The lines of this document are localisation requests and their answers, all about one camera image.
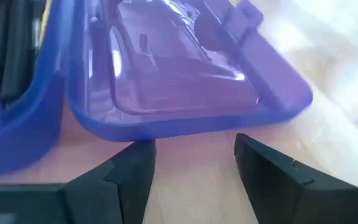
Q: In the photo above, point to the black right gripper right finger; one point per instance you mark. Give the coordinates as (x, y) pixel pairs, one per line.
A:
(284, 193)

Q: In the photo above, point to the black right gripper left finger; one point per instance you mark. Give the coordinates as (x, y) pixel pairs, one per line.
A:
(104, 193)

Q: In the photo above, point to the purple plastic supply box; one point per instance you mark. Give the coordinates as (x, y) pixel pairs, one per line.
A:
(182, 77)

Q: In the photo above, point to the black marker with label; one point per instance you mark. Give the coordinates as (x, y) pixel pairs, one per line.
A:
(15, 46)

